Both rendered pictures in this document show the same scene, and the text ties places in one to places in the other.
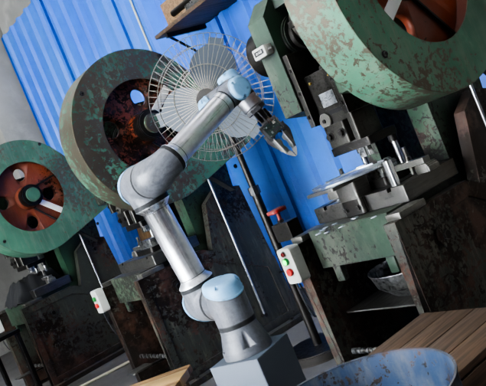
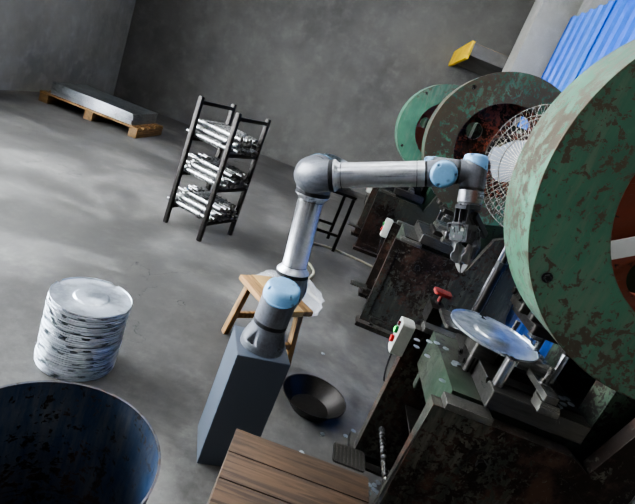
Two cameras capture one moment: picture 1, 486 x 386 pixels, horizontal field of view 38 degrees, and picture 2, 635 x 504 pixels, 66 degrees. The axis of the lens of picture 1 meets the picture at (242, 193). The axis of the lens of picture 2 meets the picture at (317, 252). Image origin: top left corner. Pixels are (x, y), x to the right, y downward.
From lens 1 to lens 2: 122 cm
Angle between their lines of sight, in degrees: 38
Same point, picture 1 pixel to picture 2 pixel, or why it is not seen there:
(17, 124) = not seen: hidden behind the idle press
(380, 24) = (584, 246)
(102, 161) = (439, 145)
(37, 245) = not seen: hidden behind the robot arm
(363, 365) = (153, 447)
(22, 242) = (411, 155)
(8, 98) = (532, 64)
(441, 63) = (629, 350)
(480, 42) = not seen: outside the picture
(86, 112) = (463, 103)
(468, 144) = (625, 439)
